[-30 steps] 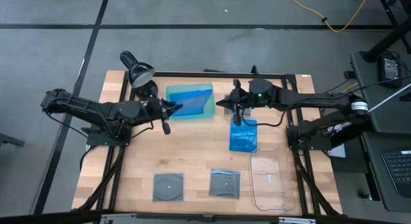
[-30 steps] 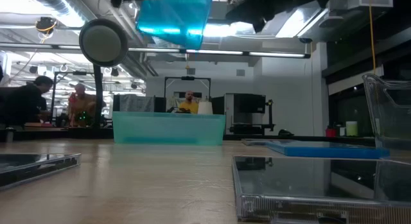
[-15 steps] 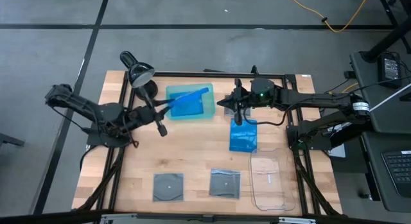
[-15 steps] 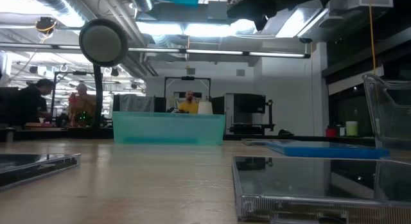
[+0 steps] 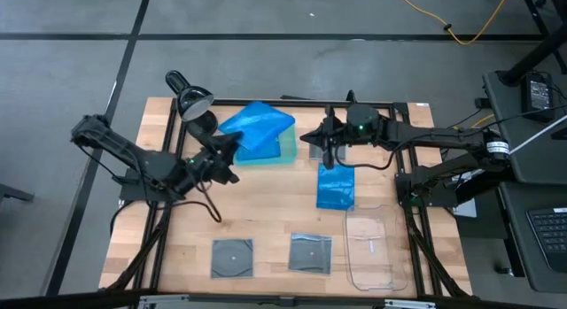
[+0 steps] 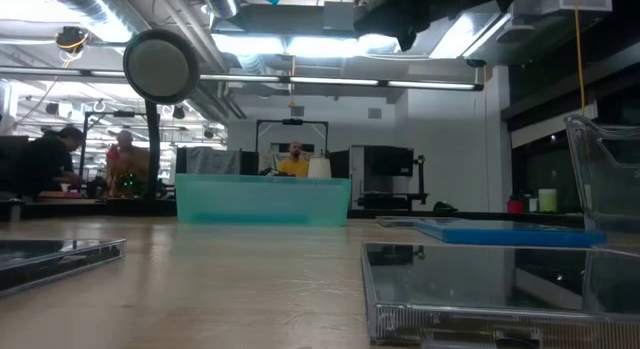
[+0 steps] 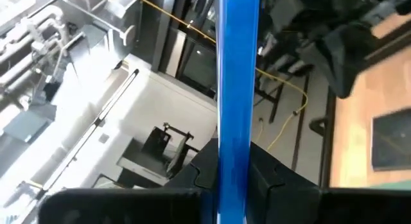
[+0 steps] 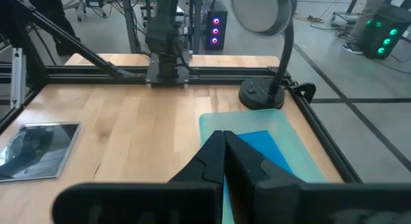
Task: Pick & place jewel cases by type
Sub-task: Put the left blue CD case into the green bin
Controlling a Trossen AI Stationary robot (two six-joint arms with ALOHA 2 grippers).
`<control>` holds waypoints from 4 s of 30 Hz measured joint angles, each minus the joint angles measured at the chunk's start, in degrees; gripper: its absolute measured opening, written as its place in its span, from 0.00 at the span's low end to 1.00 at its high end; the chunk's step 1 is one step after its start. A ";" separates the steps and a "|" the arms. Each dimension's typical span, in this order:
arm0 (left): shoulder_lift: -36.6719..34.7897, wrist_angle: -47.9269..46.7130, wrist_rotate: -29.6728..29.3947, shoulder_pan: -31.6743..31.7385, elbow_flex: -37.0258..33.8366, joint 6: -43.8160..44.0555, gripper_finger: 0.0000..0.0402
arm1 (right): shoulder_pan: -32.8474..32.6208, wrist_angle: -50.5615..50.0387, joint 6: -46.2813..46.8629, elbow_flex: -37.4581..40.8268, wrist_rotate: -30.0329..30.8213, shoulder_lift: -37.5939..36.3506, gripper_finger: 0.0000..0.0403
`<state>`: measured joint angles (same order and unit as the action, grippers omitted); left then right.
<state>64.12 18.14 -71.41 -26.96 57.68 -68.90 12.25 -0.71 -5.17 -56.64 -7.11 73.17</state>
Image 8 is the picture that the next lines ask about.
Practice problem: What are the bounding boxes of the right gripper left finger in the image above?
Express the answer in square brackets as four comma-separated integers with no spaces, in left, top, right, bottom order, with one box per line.
[53,130,225,224]

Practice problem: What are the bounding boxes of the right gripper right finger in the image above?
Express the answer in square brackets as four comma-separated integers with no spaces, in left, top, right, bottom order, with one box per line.
[223,131,411,224]

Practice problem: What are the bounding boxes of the blue jewel case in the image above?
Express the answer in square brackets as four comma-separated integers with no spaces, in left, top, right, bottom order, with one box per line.
[222,130,295,224]

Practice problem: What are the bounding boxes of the clear jewel case black inlay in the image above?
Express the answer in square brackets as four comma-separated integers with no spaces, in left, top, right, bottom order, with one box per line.
[0,122,81,184]

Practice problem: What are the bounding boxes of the translucent teal plastic tray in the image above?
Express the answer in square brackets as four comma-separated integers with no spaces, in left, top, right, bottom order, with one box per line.
[198,108,328,224]

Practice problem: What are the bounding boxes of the black gooseneck desk lamp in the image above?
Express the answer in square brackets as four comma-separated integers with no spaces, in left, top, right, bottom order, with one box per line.
[229,0,299,111]

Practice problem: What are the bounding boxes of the black clamp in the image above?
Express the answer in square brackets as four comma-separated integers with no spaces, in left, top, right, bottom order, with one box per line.
[288,82,317,105]

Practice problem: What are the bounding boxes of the computer tower purple lights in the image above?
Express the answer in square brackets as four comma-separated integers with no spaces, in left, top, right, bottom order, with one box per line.
[204,1,229,51]

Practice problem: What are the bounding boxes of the grey rolling cart base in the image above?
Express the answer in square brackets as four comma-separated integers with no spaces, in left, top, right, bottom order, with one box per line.
[330,10,361,26]

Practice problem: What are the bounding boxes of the computer tower green lights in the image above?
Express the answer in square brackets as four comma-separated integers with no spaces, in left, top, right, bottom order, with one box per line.
[361,5,411,60]

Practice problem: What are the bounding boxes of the person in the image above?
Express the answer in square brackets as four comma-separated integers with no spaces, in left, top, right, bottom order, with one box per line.
[342,0,399,55]
[24,0,81,56]

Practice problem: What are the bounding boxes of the white office chair base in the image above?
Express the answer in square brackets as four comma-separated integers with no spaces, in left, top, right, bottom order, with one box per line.
[63,0,107,22]

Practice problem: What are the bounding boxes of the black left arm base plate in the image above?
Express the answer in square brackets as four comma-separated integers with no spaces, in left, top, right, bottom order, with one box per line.
[144,53,191,89]

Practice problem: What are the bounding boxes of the cables on floor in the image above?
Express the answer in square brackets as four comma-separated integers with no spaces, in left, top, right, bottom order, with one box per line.
[295,14,326,25]

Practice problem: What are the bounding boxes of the silver aluminium extrusion post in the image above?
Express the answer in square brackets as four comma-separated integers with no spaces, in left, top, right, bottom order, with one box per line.
[10,47,26,109]

